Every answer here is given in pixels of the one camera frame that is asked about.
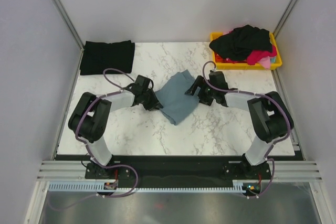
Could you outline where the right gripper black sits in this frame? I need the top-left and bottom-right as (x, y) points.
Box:
(185, 76), (217, 106)

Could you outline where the blue-grey t shirt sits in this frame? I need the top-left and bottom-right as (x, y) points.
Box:
(155, 70), (199, 125)

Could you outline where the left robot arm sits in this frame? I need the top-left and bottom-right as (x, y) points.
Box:
(68, 75), (163, 178)

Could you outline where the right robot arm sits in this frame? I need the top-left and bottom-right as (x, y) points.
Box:
(185, 71), (294, 179)

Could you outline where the red t shirt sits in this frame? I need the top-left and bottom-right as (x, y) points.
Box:
(214, 53), (237, 63)

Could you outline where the crumpled black t shirt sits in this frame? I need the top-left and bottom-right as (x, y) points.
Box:
(209, 25), (272, 61)

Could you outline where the folded black t shirt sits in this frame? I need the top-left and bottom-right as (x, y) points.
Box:
(80, 40), (135, 76)

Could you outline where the light pink t shirt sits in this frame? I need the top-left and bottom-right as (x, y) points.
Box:
(257, 56), (272, 69)

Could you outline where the yellow plastic bin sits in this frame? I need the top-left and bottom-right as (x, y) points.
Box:
(211, 33), (282, 70)

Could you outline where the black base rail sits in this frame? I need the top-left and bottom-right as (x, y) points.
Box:
(56, 155), (300, 187)

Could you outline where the white slotted cable duct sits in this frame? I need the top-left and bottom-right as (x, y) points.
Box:
(48, 181), (246, 193)

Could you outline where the aluminium front rail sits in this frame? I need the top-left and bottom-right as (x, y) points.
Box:
(37, 161), (322, 182)

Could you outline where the right aluminium frame post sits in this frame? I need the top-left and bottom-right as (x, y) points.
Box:
(273, 0), (299, 38)

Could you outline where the aluminium frame post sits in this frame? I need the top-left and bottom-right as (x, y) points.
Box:
(52, 0), (83, 49)
(273, 0), (299, 38)

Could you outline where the left aluminium frame post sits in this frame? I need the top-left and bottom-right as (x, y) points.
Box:
(52, 0), (83, 49)

